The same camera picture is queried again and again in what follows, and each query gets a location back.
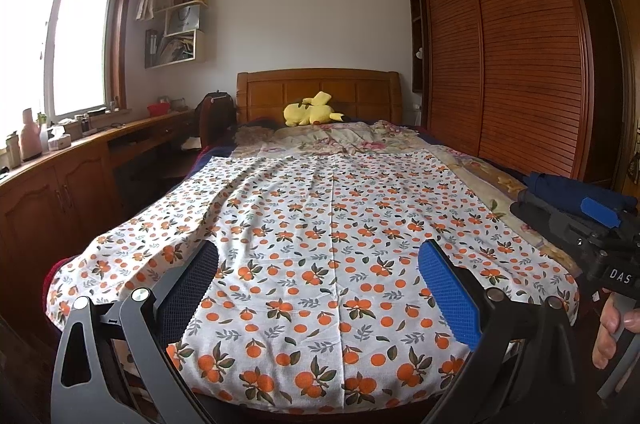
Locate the tissue box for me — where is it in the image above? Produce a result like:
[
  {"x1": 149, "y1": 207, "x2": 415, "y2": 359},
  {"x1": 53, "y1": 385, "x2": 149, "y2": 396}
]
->
[{"x1": 47, "y1": 126, "x2": 72, "y2": 151}]

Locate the dark red cloth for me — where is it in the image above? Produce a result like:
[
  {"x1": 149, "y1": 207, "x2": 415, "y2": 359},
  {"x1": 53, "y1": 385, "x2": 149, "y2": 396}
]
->
[{"x1": 42, "y1": 256, "x2": 76, "y2": 305}]

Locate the person's right hand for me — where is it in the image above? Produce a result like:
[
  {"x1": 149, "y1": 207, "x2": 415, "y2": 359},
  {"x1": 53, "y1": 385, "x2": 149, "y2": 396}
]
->
[{"x1": 591, "y1": 296, "x2": 640, "y2": 371}]

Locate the pink bottle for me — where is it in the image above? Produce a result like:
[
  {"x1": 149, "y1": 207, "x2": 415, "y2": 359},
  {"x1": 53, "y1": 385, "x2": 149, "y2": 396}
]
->
[{"x1": 20, "y1": 108, "x2": 42, "y2": 162}]

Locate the wooden slatted wardrobe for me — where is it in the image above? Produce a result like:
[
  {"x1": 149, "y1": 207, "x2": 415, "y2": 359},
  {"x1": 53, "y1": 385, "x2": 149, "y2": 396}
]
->
[{"x1": 406, "y1": 0, "x2": 623, "y2": 190}]

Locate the white paper bag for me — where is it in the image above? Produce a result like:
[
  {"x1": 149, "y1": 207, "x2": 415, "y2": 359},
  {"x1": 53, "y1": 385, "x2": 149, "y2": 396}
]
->
[{"x1": 165, "y1": 6, "x2": 201, "y2": 37}]

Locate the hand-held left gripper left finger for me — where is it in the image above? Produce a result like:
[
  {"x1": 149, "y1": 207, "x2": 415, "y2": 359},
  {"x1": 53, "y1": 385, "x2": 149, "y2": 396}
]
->
[{"x1": 50, "y1": 240, "x2": 221, "y2": 424}]

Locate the wood framed window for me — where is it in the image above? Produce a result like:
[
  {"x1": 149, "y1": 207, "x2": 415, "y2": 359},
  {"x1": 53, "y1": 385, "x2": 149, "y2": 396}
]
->
[{"x1": 0, "y1": 0, "x2": 138, "y2": 125}]

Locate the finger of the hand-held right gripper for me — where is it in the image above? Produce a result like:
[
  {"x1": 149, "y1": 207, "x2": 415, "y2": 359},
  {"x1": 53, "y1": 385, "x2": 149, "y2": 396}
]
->
[{"x1": 510, "y1": 196, "x2": 623, "y2": 231}]

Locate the navy blue blazer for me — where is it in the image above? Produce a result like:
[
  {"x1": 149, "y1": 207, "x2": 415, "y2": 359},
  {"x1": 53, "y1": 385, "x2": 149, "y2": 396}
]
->
[{"x1": 525, "y1": 171, "x2": 640, "y2": 211}]

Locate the wooden desk cabinet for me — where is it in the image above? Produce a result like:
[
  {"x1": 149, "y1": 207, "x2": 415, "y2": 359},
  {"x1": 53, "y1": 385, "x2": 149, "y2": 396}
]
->
[{"x1": 0, "y1": 106, "x2": 201, "y2": 305}]

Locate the yellow plush toy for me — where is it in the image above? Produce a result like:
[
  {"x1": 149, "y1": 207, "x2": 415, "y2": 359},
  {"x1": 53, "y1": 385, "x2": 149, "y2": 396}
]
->
[{"x1": 283, "y1": 91, "x2": 345, "y2": 127}]

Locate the beige floral quilt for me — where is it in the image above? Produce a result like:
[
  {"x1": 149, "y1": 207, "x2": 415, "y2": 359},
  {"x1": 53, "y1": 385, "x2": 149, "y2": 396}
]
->
[{"x1": 232, "y1": 119, "x2": 531, "y2": 205}]

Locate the white wall shelf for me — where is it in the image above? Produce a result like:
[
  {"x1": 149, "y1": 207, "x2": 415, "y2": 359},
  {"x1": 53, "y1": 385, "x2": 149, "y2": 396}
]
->
[{"x1": 144, "y1": 0, "x2": 216, "y2": 70}]

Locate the black bag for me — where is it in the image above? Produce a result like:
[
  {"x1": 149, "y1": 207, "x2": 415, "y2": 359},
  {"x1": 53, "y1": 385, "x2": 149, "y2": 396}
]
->
[{"x1": 195, "y1": 90, "x2": 237, "y2": 147}]

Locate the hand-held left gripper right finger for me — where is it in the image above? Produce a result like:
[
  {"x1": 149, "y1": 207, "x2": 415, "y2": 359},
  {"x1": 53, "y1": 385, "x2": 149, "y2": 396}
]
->
[{"x1": 417, "y1": 240, "x2": 577, "y2": 424}]

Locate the wooden bed headboard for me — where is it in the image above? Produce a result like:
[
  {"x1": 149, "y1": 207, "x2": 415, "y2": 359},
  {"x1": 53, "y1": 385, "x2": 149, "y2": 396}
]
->
[{"x1": 236, "y1": 69, "x2": 403, "y2": 127}]

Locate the wooden door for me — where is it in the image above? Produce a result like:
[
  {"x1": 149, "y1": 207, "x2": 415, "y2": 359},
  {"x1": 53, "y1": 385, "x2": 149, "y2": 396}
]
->
[{"x1": 587, "y1": 0, "x2": 640, "y2": 205}]

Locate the orange fruit print bedsheet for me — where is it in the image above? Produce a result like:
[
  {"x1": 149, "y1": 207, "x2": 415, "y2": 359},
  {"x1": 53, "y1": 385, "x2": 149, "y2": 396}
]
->
[{"x1": 45, "y1": 149, "x2": 581, "y2": 415}]

